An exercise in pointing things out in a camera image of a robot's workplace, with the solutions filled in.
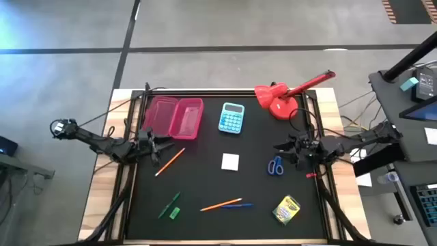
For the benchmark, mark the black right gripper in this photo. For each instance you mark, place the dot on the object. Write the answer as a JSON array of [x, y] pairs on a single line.
[[305, 148]]

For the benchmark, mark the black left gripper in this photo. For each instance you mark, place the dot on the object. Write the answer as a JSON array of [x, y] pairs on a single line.
[[147, 141]]

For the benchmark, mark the orange pencil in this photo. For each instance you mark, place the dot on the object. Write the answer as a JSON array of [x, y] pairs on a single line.
[[221, 204], [170, 162]]

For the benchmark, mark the green pen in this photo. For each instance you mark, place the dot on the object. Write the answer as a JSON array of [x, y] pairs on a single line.
[[169, 205]]

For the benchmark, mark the yellow-green crayon box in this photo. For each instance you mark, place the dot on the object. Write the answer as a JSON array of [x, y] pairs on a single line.
[[286, 209]]

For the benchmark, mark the white sticky note pad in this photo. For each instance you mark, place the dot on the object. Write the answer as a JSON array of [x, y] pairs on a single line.
[[230, 162]]

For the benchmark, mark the green eraser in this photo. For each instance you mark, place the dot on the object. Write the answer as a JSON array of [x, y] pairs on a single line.
[[175, 213]]

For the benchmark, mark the blue pen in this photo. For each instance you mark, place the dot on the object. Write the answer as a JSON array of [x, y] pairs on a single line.
[[243, 205]]

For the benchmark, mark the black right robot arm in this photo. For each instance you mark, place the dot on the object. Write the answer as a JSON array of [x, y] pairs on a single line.
[[341, 143]]

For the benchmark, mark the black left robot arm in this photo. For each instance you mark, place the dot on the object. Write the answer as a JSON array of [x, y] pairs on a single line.
[[102, 145]]

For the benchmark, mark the small red clip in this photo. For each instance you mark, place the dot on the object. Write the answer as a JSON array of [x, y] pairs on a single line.
[[311, 175]]

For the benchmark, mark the red desk lamp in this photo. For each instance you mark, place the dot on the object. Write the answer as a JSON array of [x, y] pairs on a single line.
[[283, 109]]

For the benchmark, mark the pink plastic pencil box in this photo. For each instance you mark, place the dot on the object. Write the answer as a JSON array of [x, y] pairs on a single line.
[[187, 119]]

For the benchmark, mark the black table mat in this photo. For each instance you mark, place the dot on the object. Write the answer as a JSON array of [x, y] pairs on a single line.
[[205, 181]]

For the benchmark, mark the light blue calculator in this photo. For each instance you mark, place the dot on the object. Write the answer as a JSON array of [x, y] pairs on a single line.
[[231, 119]]

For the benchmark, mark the clear water bottle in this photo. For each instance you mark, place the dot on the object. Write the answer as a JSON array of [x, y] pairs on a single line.
[[388, 177]]

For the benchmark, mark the grey side desk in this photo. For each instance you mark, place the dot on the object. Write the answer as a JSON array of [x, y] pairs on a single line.
[[392, 112]]

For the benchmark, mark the small teal box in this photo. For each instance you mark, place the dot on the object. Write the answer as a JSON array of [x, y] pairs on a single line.
[[409, 84]]

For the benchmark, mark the dark tablet screen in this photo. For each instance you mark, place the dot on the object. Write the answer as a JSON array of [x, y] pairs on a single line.
[[421, 111]]

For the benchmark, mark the grey metal desk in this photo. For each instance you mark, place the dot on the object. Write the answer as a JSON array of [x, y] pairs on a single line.
[[20, 167]]

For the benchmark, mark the white paper sheet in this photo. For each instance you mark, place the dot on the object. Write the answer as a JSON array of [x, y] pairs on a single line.
[[431, 136]]

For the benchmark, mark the backlit keyboard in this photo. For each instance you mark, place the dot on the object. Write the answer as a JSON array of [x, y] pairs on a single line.
[[428, 205]]

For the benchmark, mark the black pole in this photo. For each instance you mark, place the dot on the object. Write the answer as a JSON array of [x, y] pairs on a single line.
[[409, 59]]

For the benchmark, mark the black power adapter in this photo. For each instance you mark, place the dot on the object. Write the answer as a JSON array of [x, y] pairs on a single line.
[[425, 83]]

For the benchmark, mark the dark electronic device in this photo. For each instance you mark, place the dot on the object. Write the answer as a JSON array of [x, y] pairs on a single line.
[[7, 146]]

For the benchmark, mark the dark mat with striped edge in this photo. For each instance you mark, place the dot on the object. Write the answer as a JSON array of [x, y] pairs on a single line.
[[409, 10]]

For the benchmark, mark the black aluminium rig frame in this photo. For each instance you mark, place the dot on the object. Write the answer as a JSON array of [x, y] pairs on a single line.
[[341, 212]]

